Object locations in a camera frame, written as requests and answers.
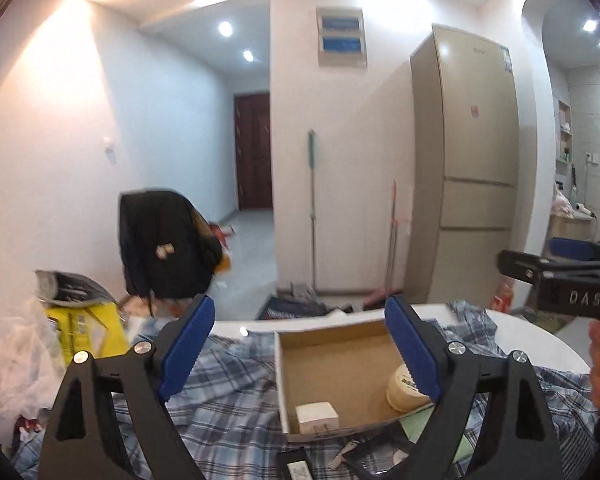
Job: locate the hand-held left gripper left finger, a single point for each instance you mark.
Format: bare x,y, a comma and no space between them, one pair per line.
187,345

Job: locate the cardboard box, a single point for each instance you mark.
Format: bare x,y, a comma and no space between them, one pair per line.
340,370

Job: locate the beige counter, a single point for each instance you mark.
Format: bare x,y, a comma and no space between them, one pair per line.
575,227

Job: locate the grey cloth bag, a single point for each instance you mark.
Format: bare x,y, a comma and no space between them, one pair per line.
72,285

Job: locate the white charger plug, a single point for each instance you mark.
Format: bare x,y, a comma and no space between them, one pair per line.
317,416

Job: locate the dark floor mat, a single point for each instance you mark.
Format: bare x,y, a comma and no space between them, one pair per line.
290,308

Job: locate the black labelled device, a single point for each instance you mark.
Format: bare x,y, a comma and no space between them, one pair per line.
295,465

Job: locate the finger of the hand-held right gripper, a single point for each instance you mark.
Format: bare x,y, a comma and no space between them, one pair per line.
522,266
572,248

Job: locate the wall electrical panel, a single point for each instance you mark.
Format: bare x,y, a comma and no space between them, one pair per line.
341,35

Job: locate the white plastic bag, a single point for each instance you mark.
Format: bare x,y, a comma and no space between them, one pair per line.
15,365

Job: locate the yellow bag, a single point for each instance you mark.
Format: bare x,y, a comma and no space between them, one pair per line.
92,330

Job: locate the orange box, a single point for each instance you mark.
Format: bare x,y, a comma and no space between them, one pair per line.
223,262

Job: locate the dark red door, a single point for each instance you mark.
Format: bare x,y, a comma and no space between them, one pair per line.
252,155

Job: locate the cream round tape roll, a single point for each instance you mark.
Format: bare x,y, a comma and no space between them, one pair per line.
402,392

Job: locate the black jacket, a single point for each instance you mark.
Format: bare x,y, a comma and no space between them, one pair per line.
165,240

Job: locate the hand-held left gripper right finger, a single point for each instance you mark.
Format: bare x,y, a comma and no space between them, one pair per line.
412,350

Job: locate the white wall switch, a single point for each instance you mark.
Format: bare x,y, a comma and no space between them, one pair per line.
109,147

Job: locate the blue plaid shirt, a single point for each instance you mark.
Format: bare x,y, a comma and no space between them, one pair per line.
235,390

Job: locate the beige refrigerator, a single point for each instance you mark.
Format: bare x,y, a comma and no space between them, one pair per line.
472,160

